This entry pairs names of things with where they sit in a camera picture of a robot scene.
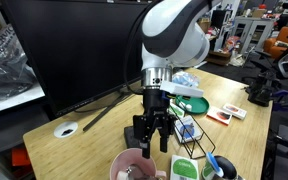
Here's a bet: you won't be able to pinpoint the white cabinet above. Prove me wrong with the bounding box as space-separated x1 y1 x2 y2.
232 15 275 54

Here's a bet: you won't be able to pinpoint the blue plastic spoon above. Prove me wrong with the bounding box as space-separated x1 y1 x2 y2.
205 152 225 178

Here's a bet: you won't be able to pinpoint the red box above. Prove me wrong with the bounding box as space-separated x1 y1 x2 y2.
11 148 32 168

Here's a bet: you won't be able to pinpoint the brown wooden crate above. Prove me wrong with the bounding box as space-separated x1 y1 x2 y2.
206 49 233 67

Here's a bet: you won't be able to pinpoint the white book blue circle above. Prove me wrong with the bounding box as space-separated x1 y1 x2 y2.
173 115 203 144

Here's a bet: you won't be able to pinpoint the black plastic bag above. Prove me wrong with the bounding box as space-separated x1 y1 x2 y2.
0 49 38 103

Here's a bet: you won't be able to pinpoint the white card orange picture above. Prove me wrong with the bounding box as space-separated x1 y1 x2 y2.
221 102 248 121

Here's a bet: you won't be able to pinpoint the cardboard box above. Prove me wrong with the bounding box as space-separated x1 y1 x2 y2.
197 18 212 34

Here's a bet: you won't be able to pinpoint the green and white card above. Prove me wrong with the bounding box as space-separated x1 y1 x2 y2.
168 101 187 119

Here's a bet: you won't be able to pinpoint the pink pot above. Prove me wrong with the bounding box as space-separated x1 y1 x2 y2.
109 148 167 180

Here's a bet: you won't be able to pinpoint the steel cup with handle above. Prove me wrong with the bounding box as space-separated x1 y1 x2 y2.
201 155 245 180

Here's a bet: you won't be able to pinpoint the black wire rack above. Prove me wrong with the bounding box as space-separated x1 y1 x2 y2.
165 96 217 160

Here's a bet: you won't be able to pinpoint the silver pincers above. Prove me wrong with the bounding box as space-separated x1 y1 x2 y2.
125 164 152 180

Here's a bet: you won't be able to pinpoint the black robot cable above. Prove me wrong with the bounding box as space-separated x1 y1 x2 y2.
123 0 160 97

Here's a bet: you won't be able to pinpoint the large black monitor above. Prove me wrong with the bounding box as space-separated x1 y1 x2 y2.
2 0 155 118

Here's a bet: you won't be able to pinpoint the green white booklet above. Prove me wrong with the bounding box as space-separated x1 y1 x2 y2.
169 154 200 180

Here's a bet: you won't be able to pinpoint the green round plate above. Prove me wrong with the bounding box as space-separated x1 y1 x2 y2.
174 94 210 115

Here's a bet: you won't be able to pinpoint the black monitor stand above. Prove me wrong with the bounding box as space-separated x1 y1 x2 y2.
82 89 145 133

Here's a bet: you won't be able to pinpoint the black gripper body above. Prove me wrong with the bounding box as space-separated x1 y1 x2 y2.
142 88 171 119

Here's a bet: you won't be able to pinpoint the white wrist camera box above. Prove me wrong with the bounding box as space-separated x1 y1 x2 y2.
159 80 205 99

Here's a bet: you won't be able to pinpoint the white item in pot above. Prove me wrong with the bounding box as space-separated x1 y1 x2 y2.
117 169 129 180

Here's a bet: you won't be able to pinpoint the blue white plastic bag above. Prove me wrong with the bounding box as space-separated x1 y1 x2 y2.
172 70 201 88

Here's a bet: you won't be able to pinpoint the red black abc card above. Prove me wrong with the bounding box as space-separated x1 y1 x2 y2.
205 106 233 126

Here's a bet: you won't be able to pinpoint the black equipment on stand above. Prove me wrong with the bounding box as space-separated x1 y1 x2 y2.
242 71 288 111

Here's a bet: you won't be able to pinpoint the orange chair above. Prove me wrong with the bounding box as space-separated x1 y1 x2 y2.
263 26 288 60

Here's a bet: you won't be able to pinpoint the white desk grommet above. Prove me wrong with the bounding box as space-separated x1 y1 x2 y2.
53 121 79 139

